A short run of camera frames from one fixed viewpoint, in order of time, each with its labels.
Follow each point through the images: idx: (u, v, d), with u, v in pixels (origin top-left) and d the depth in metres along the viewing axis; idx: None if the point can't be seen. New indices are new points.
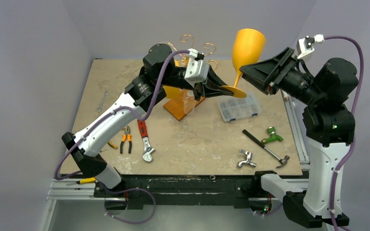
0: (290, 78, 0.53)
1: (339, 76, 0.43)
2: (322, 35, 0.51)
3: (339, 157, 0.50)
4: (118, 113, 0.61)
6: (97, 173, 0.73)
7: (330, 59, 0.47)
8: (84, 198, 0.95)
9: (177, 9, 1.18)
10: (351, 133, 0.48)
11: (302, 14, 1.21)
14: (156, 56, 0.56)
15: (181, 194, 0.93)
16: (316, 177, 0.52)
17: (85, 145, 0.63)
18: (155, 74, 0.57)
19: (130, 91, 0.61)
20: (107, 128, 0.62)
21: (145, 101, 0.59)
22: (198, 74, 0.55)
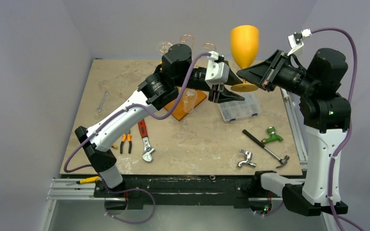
0: (284, 74, 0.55)
1: (329, 62, 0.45)
2: (309, 30, 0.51)
3: (336, 143, 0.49)
4: (131, 110, 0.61)
6: (107, 168, 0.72)
7: (319, 48, 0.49)
8: (84, 197, 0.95)
9: (177, 8, 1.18)
10: (347, 118, 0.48)
11: (302, 14, 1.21)
14: (175, 55, 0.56)
15: (181, 194, 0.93)
16: (314, 164, 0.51)
17: (97, 140, 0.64)
18: (172, 73, 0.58)
19: (144, 88, 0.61)
20: (119, 125, 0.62)
21: (158, 99, 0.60)
22: (220, 76, 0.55)
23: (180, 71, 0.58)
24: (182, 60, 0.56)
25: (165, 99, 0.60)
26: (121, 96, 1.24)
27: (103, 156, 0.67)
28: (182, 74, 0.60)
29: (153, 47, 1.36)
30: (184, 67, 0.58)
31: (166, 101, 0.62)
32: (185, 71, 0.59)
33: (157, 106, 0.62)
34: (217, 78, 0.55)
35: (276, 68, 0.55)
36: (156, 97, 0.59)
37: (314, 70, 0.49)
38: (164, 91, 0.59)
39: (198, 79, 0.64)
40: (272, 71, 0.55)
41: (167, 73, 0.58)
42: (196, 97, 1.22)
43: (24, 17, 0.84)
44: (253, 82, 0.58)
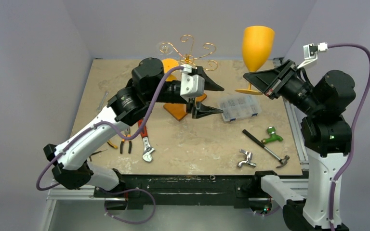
0: (290, 87, 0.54)
1: (336, 89, 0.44)
2: (326, 43, 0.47)
3: (337, 168, 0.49)
4: (99, 128, 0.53)
6: (80, 185, 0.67)
7: (328, 71, 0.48)
8: (84, 197, 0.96)
9: (177, 8, 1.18)
10: (348, 143, 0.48)
11: (302, 14, 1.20)
14: (146, 70, 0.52)
15: (181, 194, 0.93)
16: (315, 187, 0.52)
17: (64, 160, 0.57)
18: (142, 89, 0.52)
19: (113, 105, 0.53)
20: (87, 144, 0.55)
21: (128, 116, 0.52)
22: (196, 90, 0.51)
23: (151, 87, 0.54)
24: (152, 76, 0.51)
25: (134, 115, 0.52)
26: None
27: (72, 174, 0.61)
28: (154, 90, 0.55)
29: (154, 47, 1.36)
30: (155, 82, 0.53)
31: (137, 118, 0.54)
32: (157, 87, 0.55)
33: (127, 122, 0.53)
34: (192, 92, 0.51)
35: (283, 80, 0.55)
36: (126, 113, 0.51)
37: (320, 93, 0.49)
38: (135, 107, 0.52)
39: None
40: (280, 83, 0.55)
41: (138, 89, 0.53)
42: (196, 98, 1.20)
43: (24, 18, 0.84)
44: (258, 88, 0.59)
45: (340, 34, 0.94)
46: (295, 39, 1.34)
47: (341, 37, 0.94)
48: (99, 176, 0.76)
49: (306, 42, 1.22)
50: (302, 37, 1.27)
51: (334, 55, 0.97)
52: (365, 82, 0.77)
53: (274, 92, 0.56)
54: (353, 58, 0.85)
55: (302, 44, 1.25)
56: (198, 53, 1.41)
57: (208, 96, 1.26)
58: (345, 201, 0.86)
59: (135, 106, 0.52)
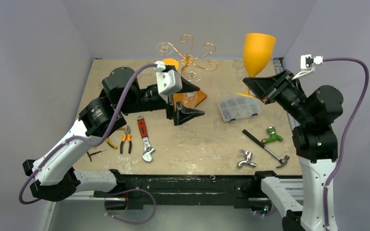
0: (284, 96, 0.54)
1: (326, 105, 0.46)
2: (323, 57, 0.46)
3: (327, 173, 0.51)
4: (72, 143, 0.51)
6: (65, 196, 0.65)
7: (320, 86, 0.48)
8: (84, 197, 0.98)
9: (177, 8, 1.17)
10: (334, 149, 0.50)
11: (303, 13, 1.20)
14: (115, 80, 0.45)
15: (181, 194, 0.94)
16: (309, 194, 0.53)
17: (41, 176, 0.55)
18: (113, 100, 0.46)
19: (85, 117, 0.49)
20: (62, 159, 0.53)
21: (99, 128, 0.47)
22: (174, 84, 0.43)
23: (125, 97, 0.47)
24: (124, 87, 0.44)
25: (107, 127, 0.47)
26: None
27: (53, 188, 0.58)
28: (128, 100, 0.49)
29: (154, 46, 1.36)
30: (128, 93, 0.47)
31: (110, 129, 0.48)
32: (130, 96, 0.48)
33: (100, 134, 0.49)
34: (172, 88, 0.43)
35: (278, 89, 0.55)
36: (97, 125, 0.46)
37: (310, 105, 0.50)
38: (107, 119, 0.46)
39: (150, 100, 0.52)
40: (274, 92, 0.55)
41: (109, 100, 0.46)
42: (196, 98, 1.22)
43: (24, 17, 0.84)
44: (255, 94, 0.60)
45: (340, 34, 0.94)
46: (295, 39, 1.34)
47: (341, 38, 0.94)
48: (89, 182, 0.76)
49: (306, 42, 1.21)
50: (302, 36, 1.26)
51: (334, 55, 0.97)
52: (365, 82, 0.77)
53: (269, 99, 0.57)
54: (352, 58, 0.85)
55: (302, 44, 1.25)
56: (198, 53, 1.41)
57: (208, 96, 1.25)
58: None
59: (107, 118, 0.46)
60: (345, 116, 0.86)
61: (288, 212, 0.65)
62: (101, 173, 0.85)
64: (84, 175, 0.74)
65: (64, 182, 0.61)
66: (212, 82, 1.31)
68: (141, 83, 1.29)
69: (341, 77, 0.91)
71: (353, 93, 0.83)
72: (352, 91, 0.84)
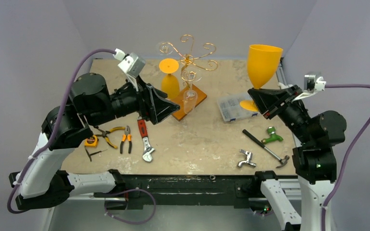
0: (286, 113, 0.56)
1: (328, 133, 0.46)
2: (324, 82, 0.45)
3: (326, 194, 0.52)
4: (39, 158, 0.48)
6: (57, 203, 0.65)
7: (324, 112, 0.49)
8: (84, 198, 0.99)
9: (177, 8, 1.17)
10: (334, 171, 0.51)
11: (303, 14, 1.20)
14: (81, 87, 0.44)
15: (181, 193, 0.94)
16: (308, 213, 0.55)
17: (21, 190, 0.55)
18: (80, 109, 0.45)
19: (46, 129, 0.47)
20: (35, 174, 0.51)
21: (60, 140, 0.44)
22: (138, 59, 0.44)
23: (92, 105, 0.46)
24: (90, 94, 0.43)
25: (69, 138, 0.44)
26: None
27: (42, 198, 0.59)
28: (99, 107, 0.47)
29: (153, 46, 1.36)
30: (93, 99, 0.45)
31: (74, 140, 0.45)
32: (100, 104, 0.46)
33: (64, 146, 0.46)
34: (137, 64, 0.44)
35: (279, 108, 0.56)
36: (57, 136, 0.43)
37: (312, 129, 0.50)
38: (69, 128, 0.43)
39: (121, 104, 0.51)
40: (275, 111, 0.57)
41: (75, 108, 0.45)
42: (196, 98, 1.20)
43: (25, 17, 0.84)
44: (258, 106, 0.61)
45: (340, 33, 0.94)
46: (294, 39, 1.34)
47: (340, 38, 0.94)
48: (85, 185, 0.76)
49: (306, 42, 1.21)
50: (301, 37, 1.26)
51: (334, 55, 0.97)
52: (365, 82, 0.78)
53: (270, 115, 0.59)
54: (352, 58, 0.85)
55: (302, 45, 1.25)
56: (197, 53, 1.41)
57: (208, 96, 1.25)
58: (347, 200, 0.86)
59: (70, 128, 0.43)
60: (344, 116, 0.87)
61: (287, 225, 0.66)
62: (99, 175, 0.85)
64: (78, 179, 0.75)
65: (53, 190, 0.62)
66: (212, 82, 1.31)
68: None
69: (341, 77, 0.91)
71: (353, 93, 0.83)
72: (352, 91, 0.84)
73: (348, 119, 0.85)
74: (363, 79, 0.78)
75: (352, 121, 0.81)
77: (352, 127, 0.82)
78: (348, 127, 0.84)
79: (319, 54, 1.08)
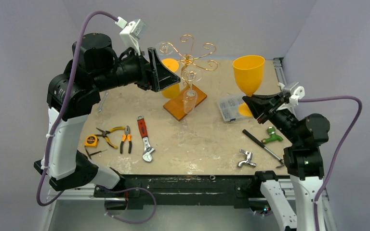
0: (276, 117, 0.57)
1: (314, 133, 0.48)
2: (297, 97, 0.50)
3: (316, 189, 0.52)
4: (57, 134, 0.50)
6: (84, 182, 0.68)
7: (310, 114, 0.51)
8: (84, 197, 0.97)
9: (177, 8, 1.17)
10: (322, 167, 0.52)
11: (302, 14, 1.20)
14: (86, 44, 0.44)
15: (181, 194, 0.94)
16: (301, 211, 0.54)
17: (52, 173, 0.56)
18: (88, 67, 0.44)
19: (53, 102, 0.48)
20: (59, 152, 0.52)
21: (72, 108, 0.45)
22: (139, 21, 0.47)
23: (99, 64, 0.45)
24: (99, 48, 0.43)
25: (79, 103, 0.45)
26: (121, 96, 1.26)
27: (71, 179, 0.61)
28: (104, 69, 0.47)
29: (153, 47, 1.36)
30: (101, 56, 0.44)
31: (83, 106, 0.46)
32: (106, 65, 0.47)
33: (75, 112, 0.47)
34: (138, 25, 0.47)
35: (268, 114, 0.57)
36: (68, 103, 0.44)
37: (299, 130, 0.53)
38: (76, 92, 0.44)
39: (124, 70, 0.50)
40: (264, 117, 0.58)
41: (82, 69, 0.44)
42: (196, 98, 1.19)
43: (24, 18, 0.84)
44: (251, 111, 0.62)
45: (340, 34, 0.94)
46: (295, 39, 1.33)
47: (339, 38, 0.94)
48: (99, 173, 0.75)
49: (306, 42, 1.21)
50: (301, 36, 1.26)
51: (334, 55, 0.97)
52: (363, 83, 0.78)
53: (262, 120, 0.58)
54: (351, 58, 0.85)
55: (302, 45, 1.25)
56: (197, 53, 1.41)
57: (208, 96, 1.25)
58: (345, 200, 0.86)
59: (77, 91, 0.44)
60: (343, 116, 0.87)
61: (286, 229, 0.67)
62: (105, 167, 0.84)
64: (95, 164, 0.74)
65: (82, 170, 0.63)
66: (212, 82, 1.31)
68: None
69: (340, 78, 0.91)
71: (353, 93, 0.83)
72: (351, 92, 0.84)
73: (347, 119, 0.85)
74: (363, 79, 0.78)
75: (352, 122, 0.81)
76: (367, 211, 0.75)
77: (351, 128, 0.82)
78: (347, 127, 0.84)
79: (319, 54, 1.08)
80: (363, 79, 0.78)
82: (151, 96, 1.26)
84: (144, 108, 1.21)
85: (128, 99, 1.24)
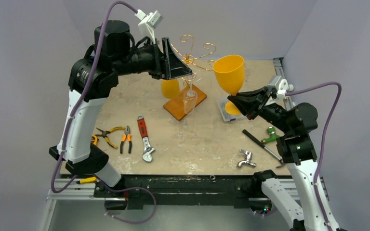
0: (265, 111, 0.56)
1: (303, 121, 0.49)
2: (283, 94, 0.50)
3: (313, 172, 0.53)
4: (77, 116, 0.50)
6: (97, 169, 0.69)
7: (298, 104, 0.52)
8: (84, 197, 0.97)
9: (177, 8, 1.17)
10: (313, 149, 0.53)
11: (303, 14, 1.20)
14: (109, 28, 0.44)
15: (181, 194, 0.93)
16: (303, 196, 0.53)
17: (69, 156, 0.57)
18: (109, 50, 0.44)
19: (74, 84, 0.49)
20: (77, 134, 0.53)
21: (94, 89, 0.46)
22: (159, 14, 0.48)
23: (118, 48, 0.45)
24: (120, 32, 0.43)
25: (101, 84, 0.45)
26: (121, 96, 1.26)
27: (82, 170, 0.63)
28: (122, 53, 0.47)
29: None
30: (120, 40, 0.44)
31: (104, 88, 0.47)
32: (125, 49, 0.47)
33: (97, 95, 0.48)
34: (155, 16, 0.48)
35: (257, 111, 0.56)
36: (90, 84, 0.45)
37: (290, 119, 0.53)
38: (98, 73, 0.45)
39: (139, 58, 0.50)
40: (253, 114, 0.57)
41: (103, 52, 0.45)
42: (196, 98, 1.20)
43: (24, 18, 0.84)
44: (240, 110, 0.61)
45: (339, 34, 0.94)
46: (295, 39, 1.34)
47: (339, 38, 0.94)
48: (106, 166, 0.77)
49: (306, 42, 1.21)
50: (301, 37, 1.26)
51: (334, 55, 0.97)
52: (363, 83, 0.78)
53: (251, 117, 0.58)
54: (351, 59, 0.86)
55: (302, 45, 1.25)
56: (197, 53, 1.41)
57: (208, 96, 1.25)
58: (345, 200, 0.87)
59: (99, 73, 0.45)
60: (344, 115, 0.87)
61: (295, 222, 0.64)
62: None
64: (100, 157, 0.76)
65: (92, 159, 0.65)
66: (212, 82, 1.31)
68: (141, 83, 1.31)
69: (340, 78, 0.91)
71: (353, 93, 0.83)
72: (351, 92, 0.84)
73: (347, 119, 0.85)
74: (363, 79, 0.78)
75: (352, 122, 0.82)
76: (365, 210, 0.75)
77: (351, 128, 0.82)
78: (347, 128, 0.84)
79: (319, 54, 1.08)
80: (363, 79, 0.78)
82: (151, 96, 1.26)
84: (144, 108, 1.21)
85: (128, 99, 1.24)
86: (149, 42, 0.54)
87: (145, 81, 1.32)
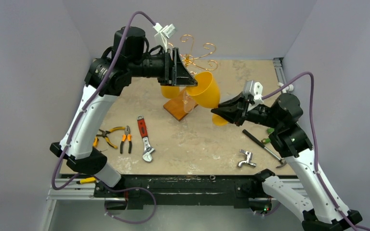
0: (250, 115, 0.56)
1: (289, 111, 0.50)
2: (259, 98, 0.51)
3: (312, 160, 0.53)
4: (88, 110, 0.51)
6: (99, 168, 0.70)
7: (278, 96, 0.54)
8: (84, 197, 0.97)
9: (177, 8, 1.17)
10: (308, 138, 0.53)
11: (303, 13, 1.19)
14: (130, 31, 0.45)
15: (181, 194, 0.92)
16: (309, 186, 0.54)
17: (72, 151, 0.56)
18: (126, 52, 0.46)
19: (91, 81, 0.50)
20: (86, 128, 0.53)
21: (110, 85, 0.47)
22: (173, 28, 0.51)
23: (134, 51, 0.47)
24: (138, 36, 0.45)
25: (117, 82, 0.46)
26: (121, 96, 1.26)
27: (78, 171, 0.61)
28: (136, 56, 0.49)
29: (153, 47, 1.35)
30: (138, 44, 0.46)
31: (119, 86, 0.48)
32: (139, 52, 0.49)
33: (112, 92, 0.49)
34: (170, 28, 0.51)
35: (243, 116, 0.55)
36: (107, 82, 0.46)
37: (275, 113, 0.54)
38: (115, 71, 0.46)
39: (151, 64, 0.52)
40: (241, 120, 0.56)
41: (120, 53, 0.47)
42: None
43: (24, 17, 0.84)
44: (227, 120, 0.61)
45: (340, 33, 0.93)
46: (295, 39, 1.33)
47: (339, 37, 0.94)
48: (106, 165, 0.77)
49: (306, 42, 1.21)
50: (302, 36, 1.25)
51: (334, 55, 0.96)
52: (363, 83, 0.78)
53: (239, 122, 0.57)
54: (351, 59, 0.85)
55: (302, 44, 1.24)
56: (197, 53, 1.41)
57: None
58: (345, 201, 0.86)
59: (115, 72, 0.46)
60: (344, 115, 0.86)
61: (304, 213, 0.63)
62: None
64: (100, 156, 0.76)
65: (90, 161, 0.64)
66: None
68: (141, 83, 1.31)
69: (340, 78, 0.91)
71: (353, 93, 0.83)
72: (351, 92, 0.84)
73: (348, 118, 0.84)
74: (363, 79, 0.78)
75: (352, 121, 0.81)
76: (364, 210, 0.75)
77: (351, 127, 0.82)
78: (348, 127, 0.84)
79: (319, 54, 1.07)
80: (363, 79, 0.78)
82: (151, 96, 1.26)
84: (144, 108, 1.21)
85: (128, 99, 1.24)
86: (160, 51, 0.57)
87: (145, 81, 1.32)
